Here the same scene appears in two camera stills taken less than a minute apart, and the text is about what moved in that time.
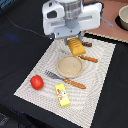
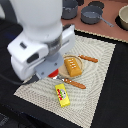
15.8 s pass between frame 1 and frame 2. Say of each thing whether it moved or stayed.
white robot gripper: moved
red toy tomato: moved
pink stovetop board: stayed
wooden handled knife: stayed
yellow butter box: stayed
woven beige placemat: stayed
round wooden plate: stayed
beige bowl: stayed
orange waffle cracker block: moved
